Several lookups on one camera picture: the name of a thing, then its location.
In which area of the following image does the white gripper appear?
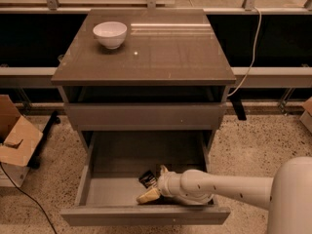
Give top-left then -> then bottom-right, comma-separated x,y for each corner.
136,165 -> 182,204

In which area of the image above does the black rxbar chocolate bar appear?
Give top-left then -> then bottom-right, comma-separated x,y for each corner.
138,171 -> 157,188

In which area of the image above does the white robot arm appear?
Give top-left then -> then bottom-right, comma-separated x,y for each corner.
136,157 -> 312,234

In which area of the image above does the open grey middle drawer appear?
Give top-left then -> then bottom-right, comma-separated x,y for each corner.
60,131 -> 230,226

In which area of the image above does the grey drawer cabinet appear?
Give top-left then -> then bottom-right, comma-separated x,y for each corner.
52,9 -> 235,145

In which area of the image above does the closed grey upper drawer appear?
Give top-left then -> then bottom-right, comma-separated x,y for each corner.
64,103 -> 226,131

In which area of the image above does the black table leg right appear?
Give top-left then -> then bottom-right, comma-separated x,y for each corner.
229,92 -> 247,121

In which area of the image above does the black table leg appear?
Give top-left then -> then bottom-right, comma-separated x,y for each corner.
27,111 -> 60,170
229,92 -> 247,121

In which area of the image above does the black table leg left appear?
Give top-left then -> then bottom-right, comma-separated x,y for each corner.
27,111 -> 60,170

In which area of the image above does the open cardboard box left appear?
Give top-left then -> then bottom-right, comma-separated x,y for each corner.
0,95 -> 43,187

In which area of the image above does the white ceramic bowl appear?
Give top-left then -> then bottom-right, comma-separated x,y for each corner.
93,21 -> 128,50

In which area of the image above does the cardboard box right edge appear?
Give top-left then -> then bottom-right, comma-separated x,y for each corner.
299,97 -> 312,133

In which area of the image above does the black floor cable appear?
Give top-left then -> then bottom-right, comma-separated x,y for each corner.
0,163 -> 59,234

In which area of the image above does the white hanging cable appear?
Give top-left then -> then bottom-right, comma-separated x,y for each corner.
226,7 -> 263,98

